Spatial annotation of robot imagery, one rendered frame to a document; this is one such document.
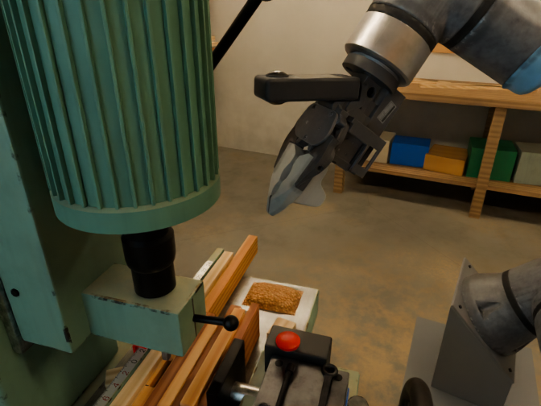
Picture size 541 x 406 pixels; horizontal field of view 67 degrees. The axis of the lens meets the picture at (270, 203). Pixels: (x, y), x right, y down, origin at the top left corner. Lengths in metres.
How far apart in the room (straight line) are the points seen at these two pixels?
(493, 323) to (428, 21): 0.70
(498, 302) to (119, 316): 0.78
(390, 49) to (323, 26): 3.31
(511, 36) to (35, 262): 0.57
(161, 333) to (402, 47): 0.43
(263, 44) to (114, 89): 3.68
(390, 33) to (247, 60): 3.65
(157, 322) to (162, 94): 0.28
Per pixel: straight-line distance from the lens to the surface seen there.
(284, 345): 0.52
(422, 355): 1.23
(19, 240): 0.52
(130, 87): 0.36
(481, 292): 1.04
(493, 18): 0.53
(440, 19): 0.52
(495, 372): 1.09
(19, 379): 0.69
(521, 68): 0.55
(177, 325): 0.51
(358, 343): 2.00
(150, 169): 0.37
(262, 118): 4.14
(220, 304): 0.74
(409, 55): 0.49
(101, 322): 0.58
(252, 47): 4.07
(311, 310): 0.75
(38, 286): 0.55
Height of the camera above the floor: 1.39
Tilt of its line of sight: 26 degrees down
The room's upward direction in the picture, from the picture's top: straight up
